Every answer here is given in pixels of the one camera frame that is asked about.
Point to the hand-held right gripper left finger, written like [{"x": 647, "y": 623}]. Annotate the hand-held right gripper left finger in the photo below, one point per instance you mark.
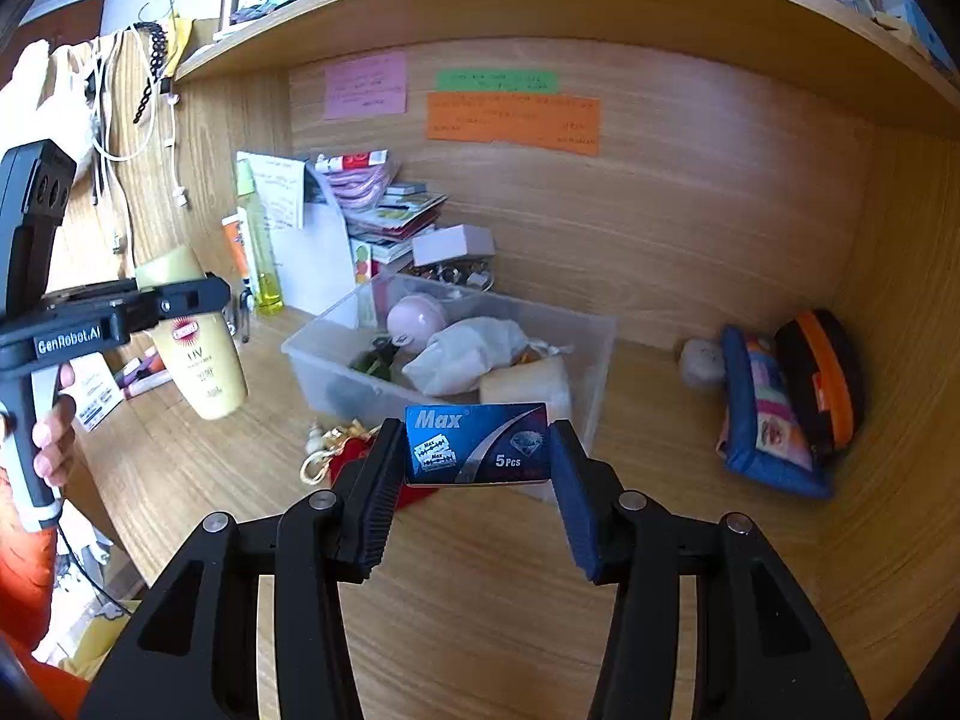
[{"x": 375, "y": 499}]

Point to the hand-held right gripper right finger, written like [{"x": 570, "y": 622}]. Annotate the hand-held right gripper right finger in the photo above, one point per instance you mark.
[{"x": 577, "y": 506}]

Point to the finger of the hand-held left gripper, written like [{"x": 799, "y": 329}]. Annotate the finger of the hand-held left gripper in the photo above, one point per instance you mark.
[{"x": 180, "y": 304}]

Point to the cream sunscreen bottle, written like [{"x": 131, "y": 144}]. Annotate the cream sunscreen bottle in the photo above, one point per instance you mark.
[{"x": 202, "y": 367}]

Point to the small blue razor packet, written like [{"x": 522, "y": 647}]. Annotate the small blue razor packet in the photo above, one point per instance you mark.
[{"x": 480, "y": 442}]

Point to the clear plastic storage bin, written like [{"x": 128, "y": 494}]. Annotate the clear plastic storage bin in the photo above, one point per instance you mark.
[{"x": 330, "y": 382}]

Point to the beige sponge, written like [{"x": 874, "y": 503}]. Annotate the beige sponge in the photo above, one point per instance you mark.
[{"x": 525, "y": 386}]

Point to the green glass bottle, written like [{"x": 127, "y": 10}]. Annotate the green glass bottle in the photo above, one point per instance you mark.
[{"x": 373, "y": 364}]

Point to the white tissue packet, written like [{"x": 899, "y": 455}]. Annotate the white tissue packet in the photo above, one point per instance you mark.
[{"x": 465, "y": 352}]

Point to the person's left forearm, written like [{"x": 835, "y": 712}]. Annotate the person's left forearm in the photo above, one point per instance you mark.
[{"x": 22, "y": 592}]

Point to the wooden desktop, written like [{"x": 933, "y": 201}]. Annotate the wooden desktop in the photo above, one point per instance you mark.
[{"x": 487, "y": 615}]

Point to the person's left hand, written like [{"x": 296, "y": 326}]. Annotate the person's left hand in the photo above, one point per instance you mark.
[{"x": 52, "y": 435}]

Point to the orange white tube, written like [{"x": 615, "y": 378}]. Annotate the orange white tube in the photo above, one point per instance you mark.
[{"x": 236, "y": 247}]

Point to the yellow-green spray bottle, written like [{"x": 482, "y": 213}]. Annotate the yellow-green spray bottle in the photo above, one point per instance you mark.
[{"x": 262, "y": 255}]

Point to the white printed leaflet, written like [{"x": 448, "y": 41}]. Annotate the white printed leaflet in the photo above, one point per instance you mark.
[{"x": 96, "y": 390}]

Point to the white cloth bag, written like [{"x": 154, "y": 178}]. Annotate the white cloth bag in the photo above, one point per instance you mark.
[{"x": 52, "y": 97}]

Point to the colourful dotted carton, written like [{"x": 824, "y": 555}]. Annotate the colourful dotted carton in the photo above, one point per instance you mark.
[{"x": 361, "y": 259}]

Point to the white fuzzy ball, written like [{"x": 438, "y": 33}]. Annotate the white fuzzy ball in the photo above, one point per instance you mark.
[{"x": 703, "y": 362}]

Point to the blue patchwork pouch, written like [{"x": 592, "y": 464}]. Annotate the blue patchwork pouch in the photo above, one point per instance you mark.
[{"x": 765, "y": 420}]

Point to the stack of booklets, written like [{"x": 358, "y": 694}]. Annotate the stack of booklets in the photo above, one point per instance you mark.
[{"x": 382, "y": 202}]

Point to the metal binder clips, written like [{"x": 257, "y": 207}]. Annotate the metal binder clips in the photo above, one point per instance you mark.
[{"x": 454, "y": 275}]

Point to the yellow paper envelope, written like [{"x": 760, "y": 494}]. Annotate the yellow paper envelope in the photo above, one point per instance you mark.
[{"x": 178, "y": 37}]

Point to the small white box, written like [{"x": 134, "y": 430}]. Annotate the small white box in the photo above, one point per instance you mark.
[{"x": 454, "y": 244}]

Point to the black orange zip case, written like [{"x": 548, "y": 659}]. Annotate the black orange zip case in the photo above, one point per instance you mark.
[{"x": 825, "y": 375}]

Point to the pink paper note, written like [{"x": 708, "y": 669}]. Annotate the pink paper note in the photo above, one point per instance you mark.
[{"x": 366, "y": 85}]

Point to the orange paper note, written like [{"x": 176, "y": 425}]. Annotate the orange paper note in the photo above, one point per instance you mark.
[{"x": 514, "y": 124}]

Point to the green paper note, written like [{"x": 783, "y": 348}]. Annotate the green paper note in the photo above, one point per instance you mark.
[{"x": 495, "y": 81}]

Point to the wooden shelf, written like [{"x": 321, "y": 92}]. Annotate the wooden shelf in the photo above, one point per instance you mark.
[{"x": 600, "y": 7}]

